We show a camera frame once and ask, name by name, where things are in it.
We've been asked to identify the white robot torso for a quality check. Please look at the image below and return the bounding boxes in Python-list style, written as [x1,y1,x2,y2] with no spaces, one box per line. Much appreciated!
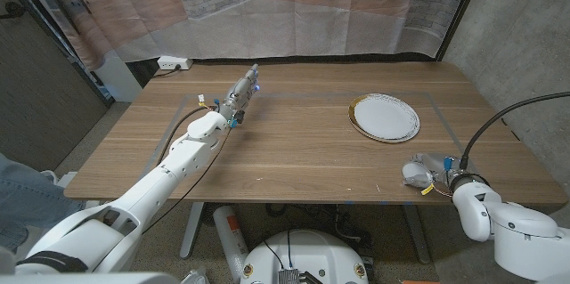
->
[239,229,371,284]

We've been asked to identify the dark brown door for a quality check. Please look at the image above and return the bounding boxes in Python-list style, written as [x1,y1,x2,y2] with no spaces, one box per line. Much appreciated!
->
[0,0,112,172]

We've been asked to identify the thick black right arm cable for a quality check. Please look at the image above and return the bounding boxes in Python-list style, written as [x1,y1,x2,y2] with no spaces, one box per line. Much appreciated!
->
[459,91,570,171]

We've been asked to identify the white table leg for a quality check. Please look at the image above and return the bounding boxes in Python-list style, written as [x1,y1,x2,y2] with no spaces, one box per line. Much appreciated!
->
[178,202,207,260]
[400,203,433,265]

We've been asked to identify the person's leg in blue jeans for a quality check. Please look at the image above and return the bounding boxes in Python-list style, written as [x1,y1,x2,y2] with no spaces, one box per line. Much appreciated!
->
[0,152,86,254]

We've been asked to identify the white power strip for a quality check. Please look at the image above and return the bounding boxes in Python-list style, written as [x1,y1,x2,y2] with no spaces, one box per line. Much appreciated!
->
[157,55,194,72]

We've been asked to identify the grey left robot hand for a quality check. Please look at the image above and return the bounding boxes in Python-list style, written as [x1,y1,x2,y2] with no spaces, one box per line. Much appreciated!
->
[217,63,261,126]

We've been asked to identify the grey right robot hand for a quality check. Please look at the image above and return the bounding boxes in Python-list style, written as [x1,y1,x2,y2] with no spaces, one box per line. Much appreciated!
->
[402,152,468,197]

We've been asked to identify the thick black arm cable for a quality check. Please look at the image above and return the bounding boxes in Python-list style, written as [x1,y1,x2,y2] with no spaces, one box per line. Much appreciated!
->
[154,101,220,167]
[459,91,570,171]

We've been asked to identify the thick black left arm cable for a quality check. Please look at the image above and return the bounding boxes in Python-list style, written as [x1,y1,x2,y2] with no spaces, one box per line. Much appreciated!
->
[154,101,220,167]

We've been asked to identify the white paper plate gold rim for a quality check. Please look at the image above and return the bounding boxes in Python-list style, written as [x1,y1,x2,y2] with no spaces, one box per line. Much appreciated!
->
[347,93,421,144]

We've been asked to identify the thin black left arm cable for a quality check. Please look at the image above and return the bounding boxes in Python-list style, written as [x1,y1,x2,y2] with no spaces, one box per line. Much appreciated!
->
[141,126,232,236]

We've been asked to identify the white cylinder with orange label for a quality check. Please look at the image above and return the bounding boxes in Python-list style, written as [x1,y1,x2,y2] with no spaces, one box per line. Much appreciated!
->
[212,205,250,283]

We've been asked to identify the grey tape outline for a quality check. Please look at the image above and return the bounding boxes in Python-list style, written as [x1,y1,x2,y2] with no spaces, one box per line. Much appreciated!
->
[151,91,467,169]

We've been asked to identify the black backdrop stand pole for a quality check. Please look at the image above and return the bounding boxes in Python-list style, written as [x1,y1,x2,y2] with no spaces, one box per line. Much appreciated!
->
[434,0,490,62]

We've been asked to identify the printed room scene backdrop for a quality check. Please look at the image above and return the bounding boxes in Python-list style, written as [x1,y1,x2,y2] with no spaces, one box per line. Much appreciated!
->
[8,0,478,72]

